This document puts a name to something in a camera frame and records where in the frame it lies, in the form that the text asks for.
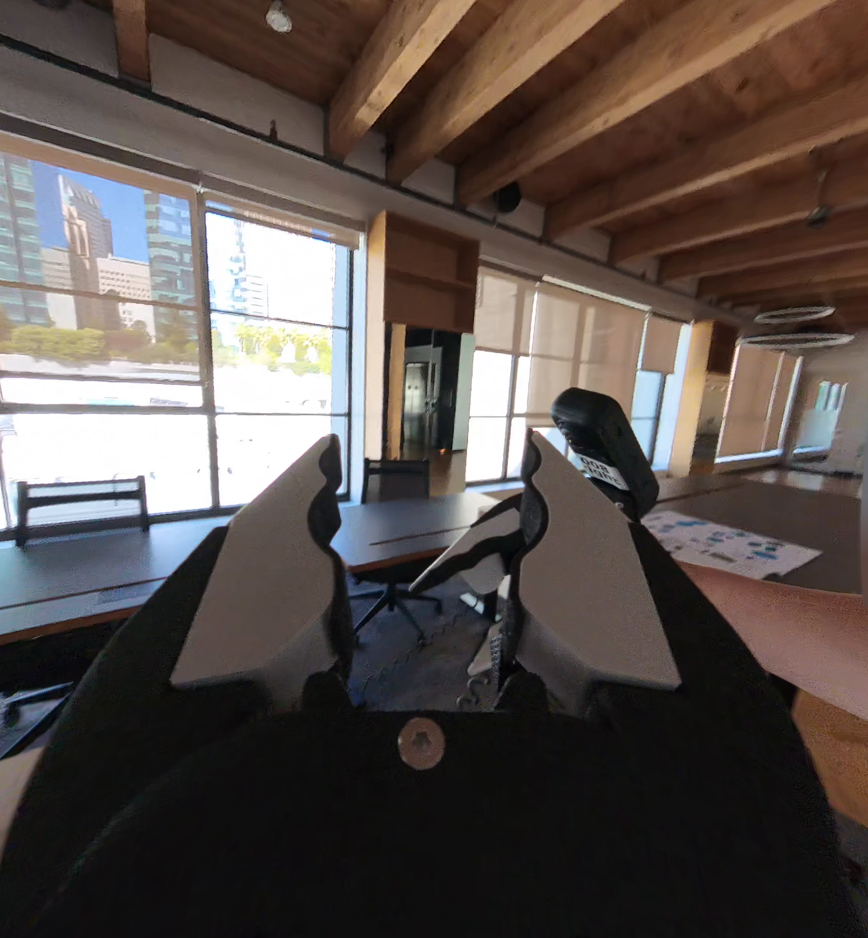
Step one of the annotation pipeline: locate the beige roller blind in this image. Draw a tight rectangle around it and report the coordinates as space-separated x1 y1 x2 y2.
529 282 649 422
476 267 538 356
641 315 686 376

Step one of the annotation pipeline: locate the person's right forearm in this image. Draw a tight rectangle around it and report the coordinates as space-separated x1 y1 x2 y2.
672 563 868 708

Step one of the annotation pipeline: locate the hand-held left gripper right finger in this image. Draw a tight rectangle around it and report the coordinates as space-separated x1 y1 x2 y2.
509 428 682 718

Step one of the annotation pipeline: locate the long dark desk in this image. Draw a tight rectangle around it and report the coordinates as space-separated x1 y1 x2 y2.
0 490 524 655

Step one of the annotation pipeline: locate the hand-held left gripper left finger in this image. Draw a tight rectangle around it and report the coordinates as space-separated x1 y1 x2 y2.
170 432 356 712

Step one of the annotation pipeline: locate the instruction manual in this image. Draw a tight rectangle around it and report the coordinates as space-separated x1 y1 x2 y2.
643 511 822 581

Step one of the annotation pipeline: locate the large grid window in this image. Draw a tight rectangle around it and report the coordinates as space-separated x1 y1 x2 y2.
0 121 354 547

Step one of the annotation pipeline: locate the black office chair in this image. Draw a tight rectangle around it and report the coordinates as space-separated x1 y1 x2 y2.
346 570 444 647

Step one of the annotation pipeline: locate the dark frame chair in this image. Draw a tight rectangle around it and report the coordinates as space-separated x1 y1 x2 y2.
364 458 431 504
16 476 149 547

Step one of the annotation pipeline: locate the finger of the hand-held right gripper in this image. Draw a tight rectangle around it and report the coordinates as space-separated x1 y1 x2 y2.
409 506 524 596

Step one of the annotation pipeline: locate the ring ceiling lamp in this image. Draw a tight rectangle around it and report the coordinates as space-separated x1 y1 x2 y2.
755 304 837 325
735 331 856 350

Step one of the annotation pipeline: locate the coiled cable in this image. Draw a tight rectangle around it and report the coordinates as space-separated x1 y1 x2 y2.
459 601 512 713

